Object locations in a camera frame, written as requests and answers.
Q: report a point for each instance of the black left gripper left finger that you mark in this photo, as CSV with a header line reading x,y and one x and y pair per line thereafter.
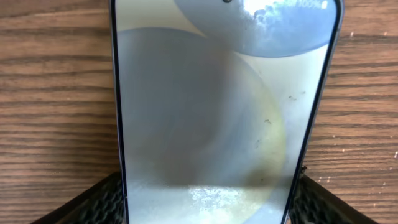
x,y
103,203

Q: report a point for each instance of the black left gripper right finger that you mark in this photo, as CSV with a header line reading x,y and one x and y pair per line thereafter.
x,y
314,204

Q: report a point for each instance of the Samsung Galaxy smartphone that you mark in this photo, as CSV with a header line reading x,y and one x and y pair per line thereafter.
x,y
215,104

